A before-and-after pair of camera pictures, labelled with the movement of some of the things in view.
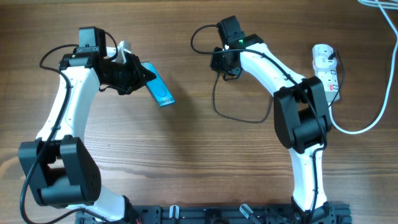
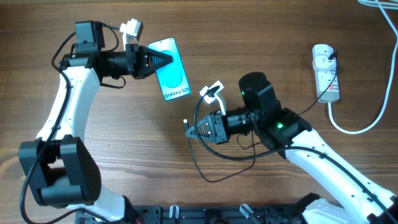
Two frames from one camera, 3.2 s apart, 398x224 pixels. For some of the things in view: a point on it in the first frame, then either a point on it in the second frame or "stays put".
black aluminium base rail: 231,214 stays put
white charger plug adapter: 323,61 stays put
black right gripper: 216,66 → 219,130
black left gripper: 140,75 → 133,52
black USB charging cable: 330,103 → 333,55
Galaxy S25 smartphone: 158,88 → 172,79
